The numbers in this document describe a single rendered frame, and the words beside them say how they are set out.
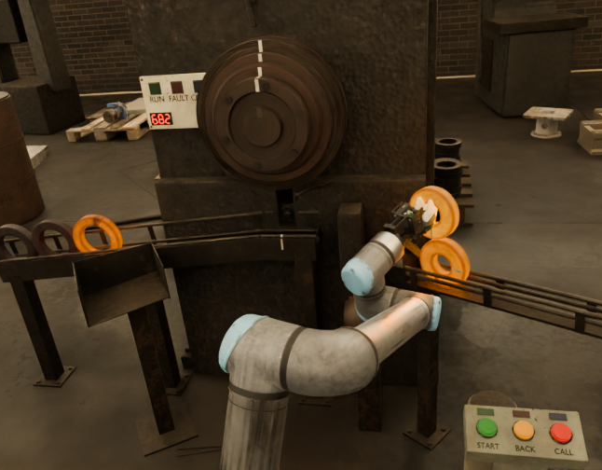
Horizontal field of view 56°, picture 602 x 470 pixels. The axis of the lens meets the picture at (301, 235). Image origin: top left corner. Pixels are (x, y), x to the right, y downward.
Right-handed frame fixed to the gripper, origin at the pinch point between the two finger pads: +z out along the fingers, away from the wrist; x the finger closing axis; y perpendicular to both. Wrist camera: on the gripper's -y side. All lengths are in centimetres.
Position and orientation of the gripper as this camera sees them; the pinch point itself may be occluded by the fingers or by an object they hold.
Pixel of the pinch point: (433, 206)
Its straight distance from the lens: 166.6
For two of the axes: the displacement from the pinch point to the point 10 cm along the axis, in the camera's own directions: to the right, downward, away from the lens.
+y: -2.9, -7.6, -5.8
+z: 6.6, -5.9, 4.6
